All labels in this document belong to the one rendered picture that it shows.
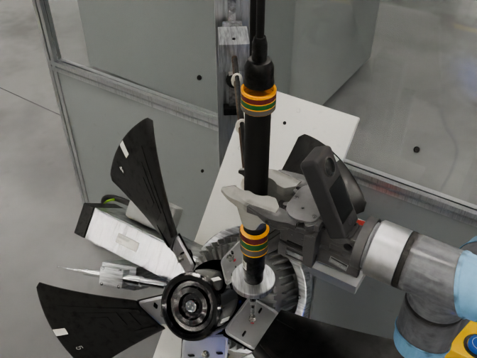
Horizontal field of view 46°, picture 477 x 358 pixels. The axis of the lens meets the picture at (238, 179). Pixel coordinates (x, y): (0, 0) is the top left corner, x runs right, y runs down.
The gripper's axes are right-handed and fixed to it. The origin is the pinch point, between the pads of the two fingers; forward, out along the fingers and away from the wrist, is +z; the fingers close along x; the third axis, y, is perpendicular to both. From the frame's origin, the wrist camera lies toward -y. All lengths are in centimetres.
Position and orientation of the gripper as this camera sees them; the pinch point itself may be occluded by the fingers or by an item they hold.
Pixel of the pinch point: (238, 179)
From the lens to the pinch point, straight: 78.8
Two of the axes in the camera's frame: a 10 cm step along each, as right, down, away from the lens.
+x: 5.2, -5.6, 6.4
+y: 0.0, 7.5, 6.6
